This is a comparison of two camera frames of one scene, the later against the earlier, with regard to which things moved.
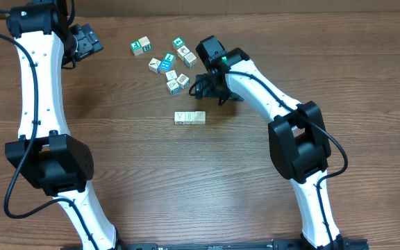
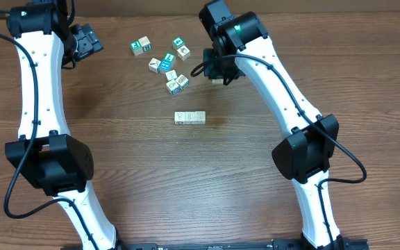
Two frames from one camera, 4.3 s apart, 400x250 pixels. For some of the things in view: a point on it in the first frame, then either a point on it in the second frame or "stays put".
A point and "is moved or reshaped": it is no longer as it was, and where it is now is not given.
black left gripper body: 81,44 stays put
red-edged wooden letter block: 189,117 stays put
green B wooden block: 189,60 is moved or reshaped
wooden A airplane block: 179,117 stays put
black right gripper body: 207,85 to 223,69
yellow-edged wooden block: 200,117 stays put
